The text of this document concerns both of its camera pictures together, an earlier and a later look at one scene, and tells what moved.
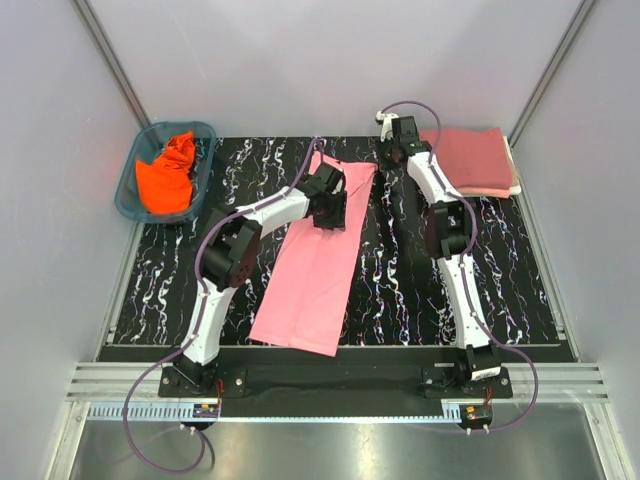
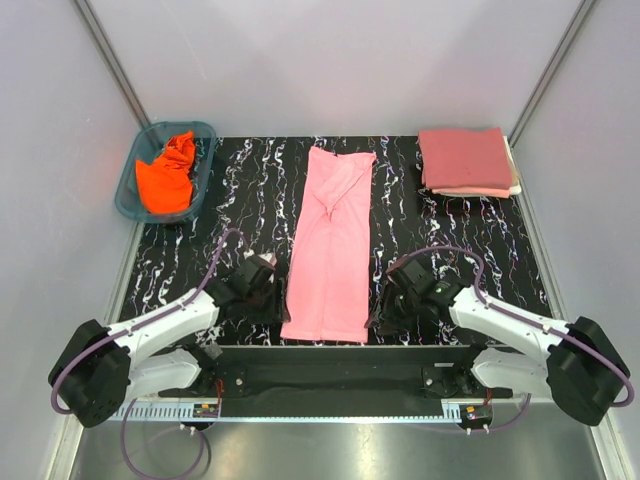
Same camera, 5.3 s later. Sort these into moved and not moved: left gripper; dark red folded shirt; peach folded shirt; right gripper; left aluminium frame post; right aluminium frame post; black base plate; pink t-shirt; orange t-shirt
Moved: right gripper; pink t-shirt; left gripper
Not moved: right aluminium frame post; orange t-shirt; black base plate; peach folded shirt; left aluminium frame post; dark red folded shirt
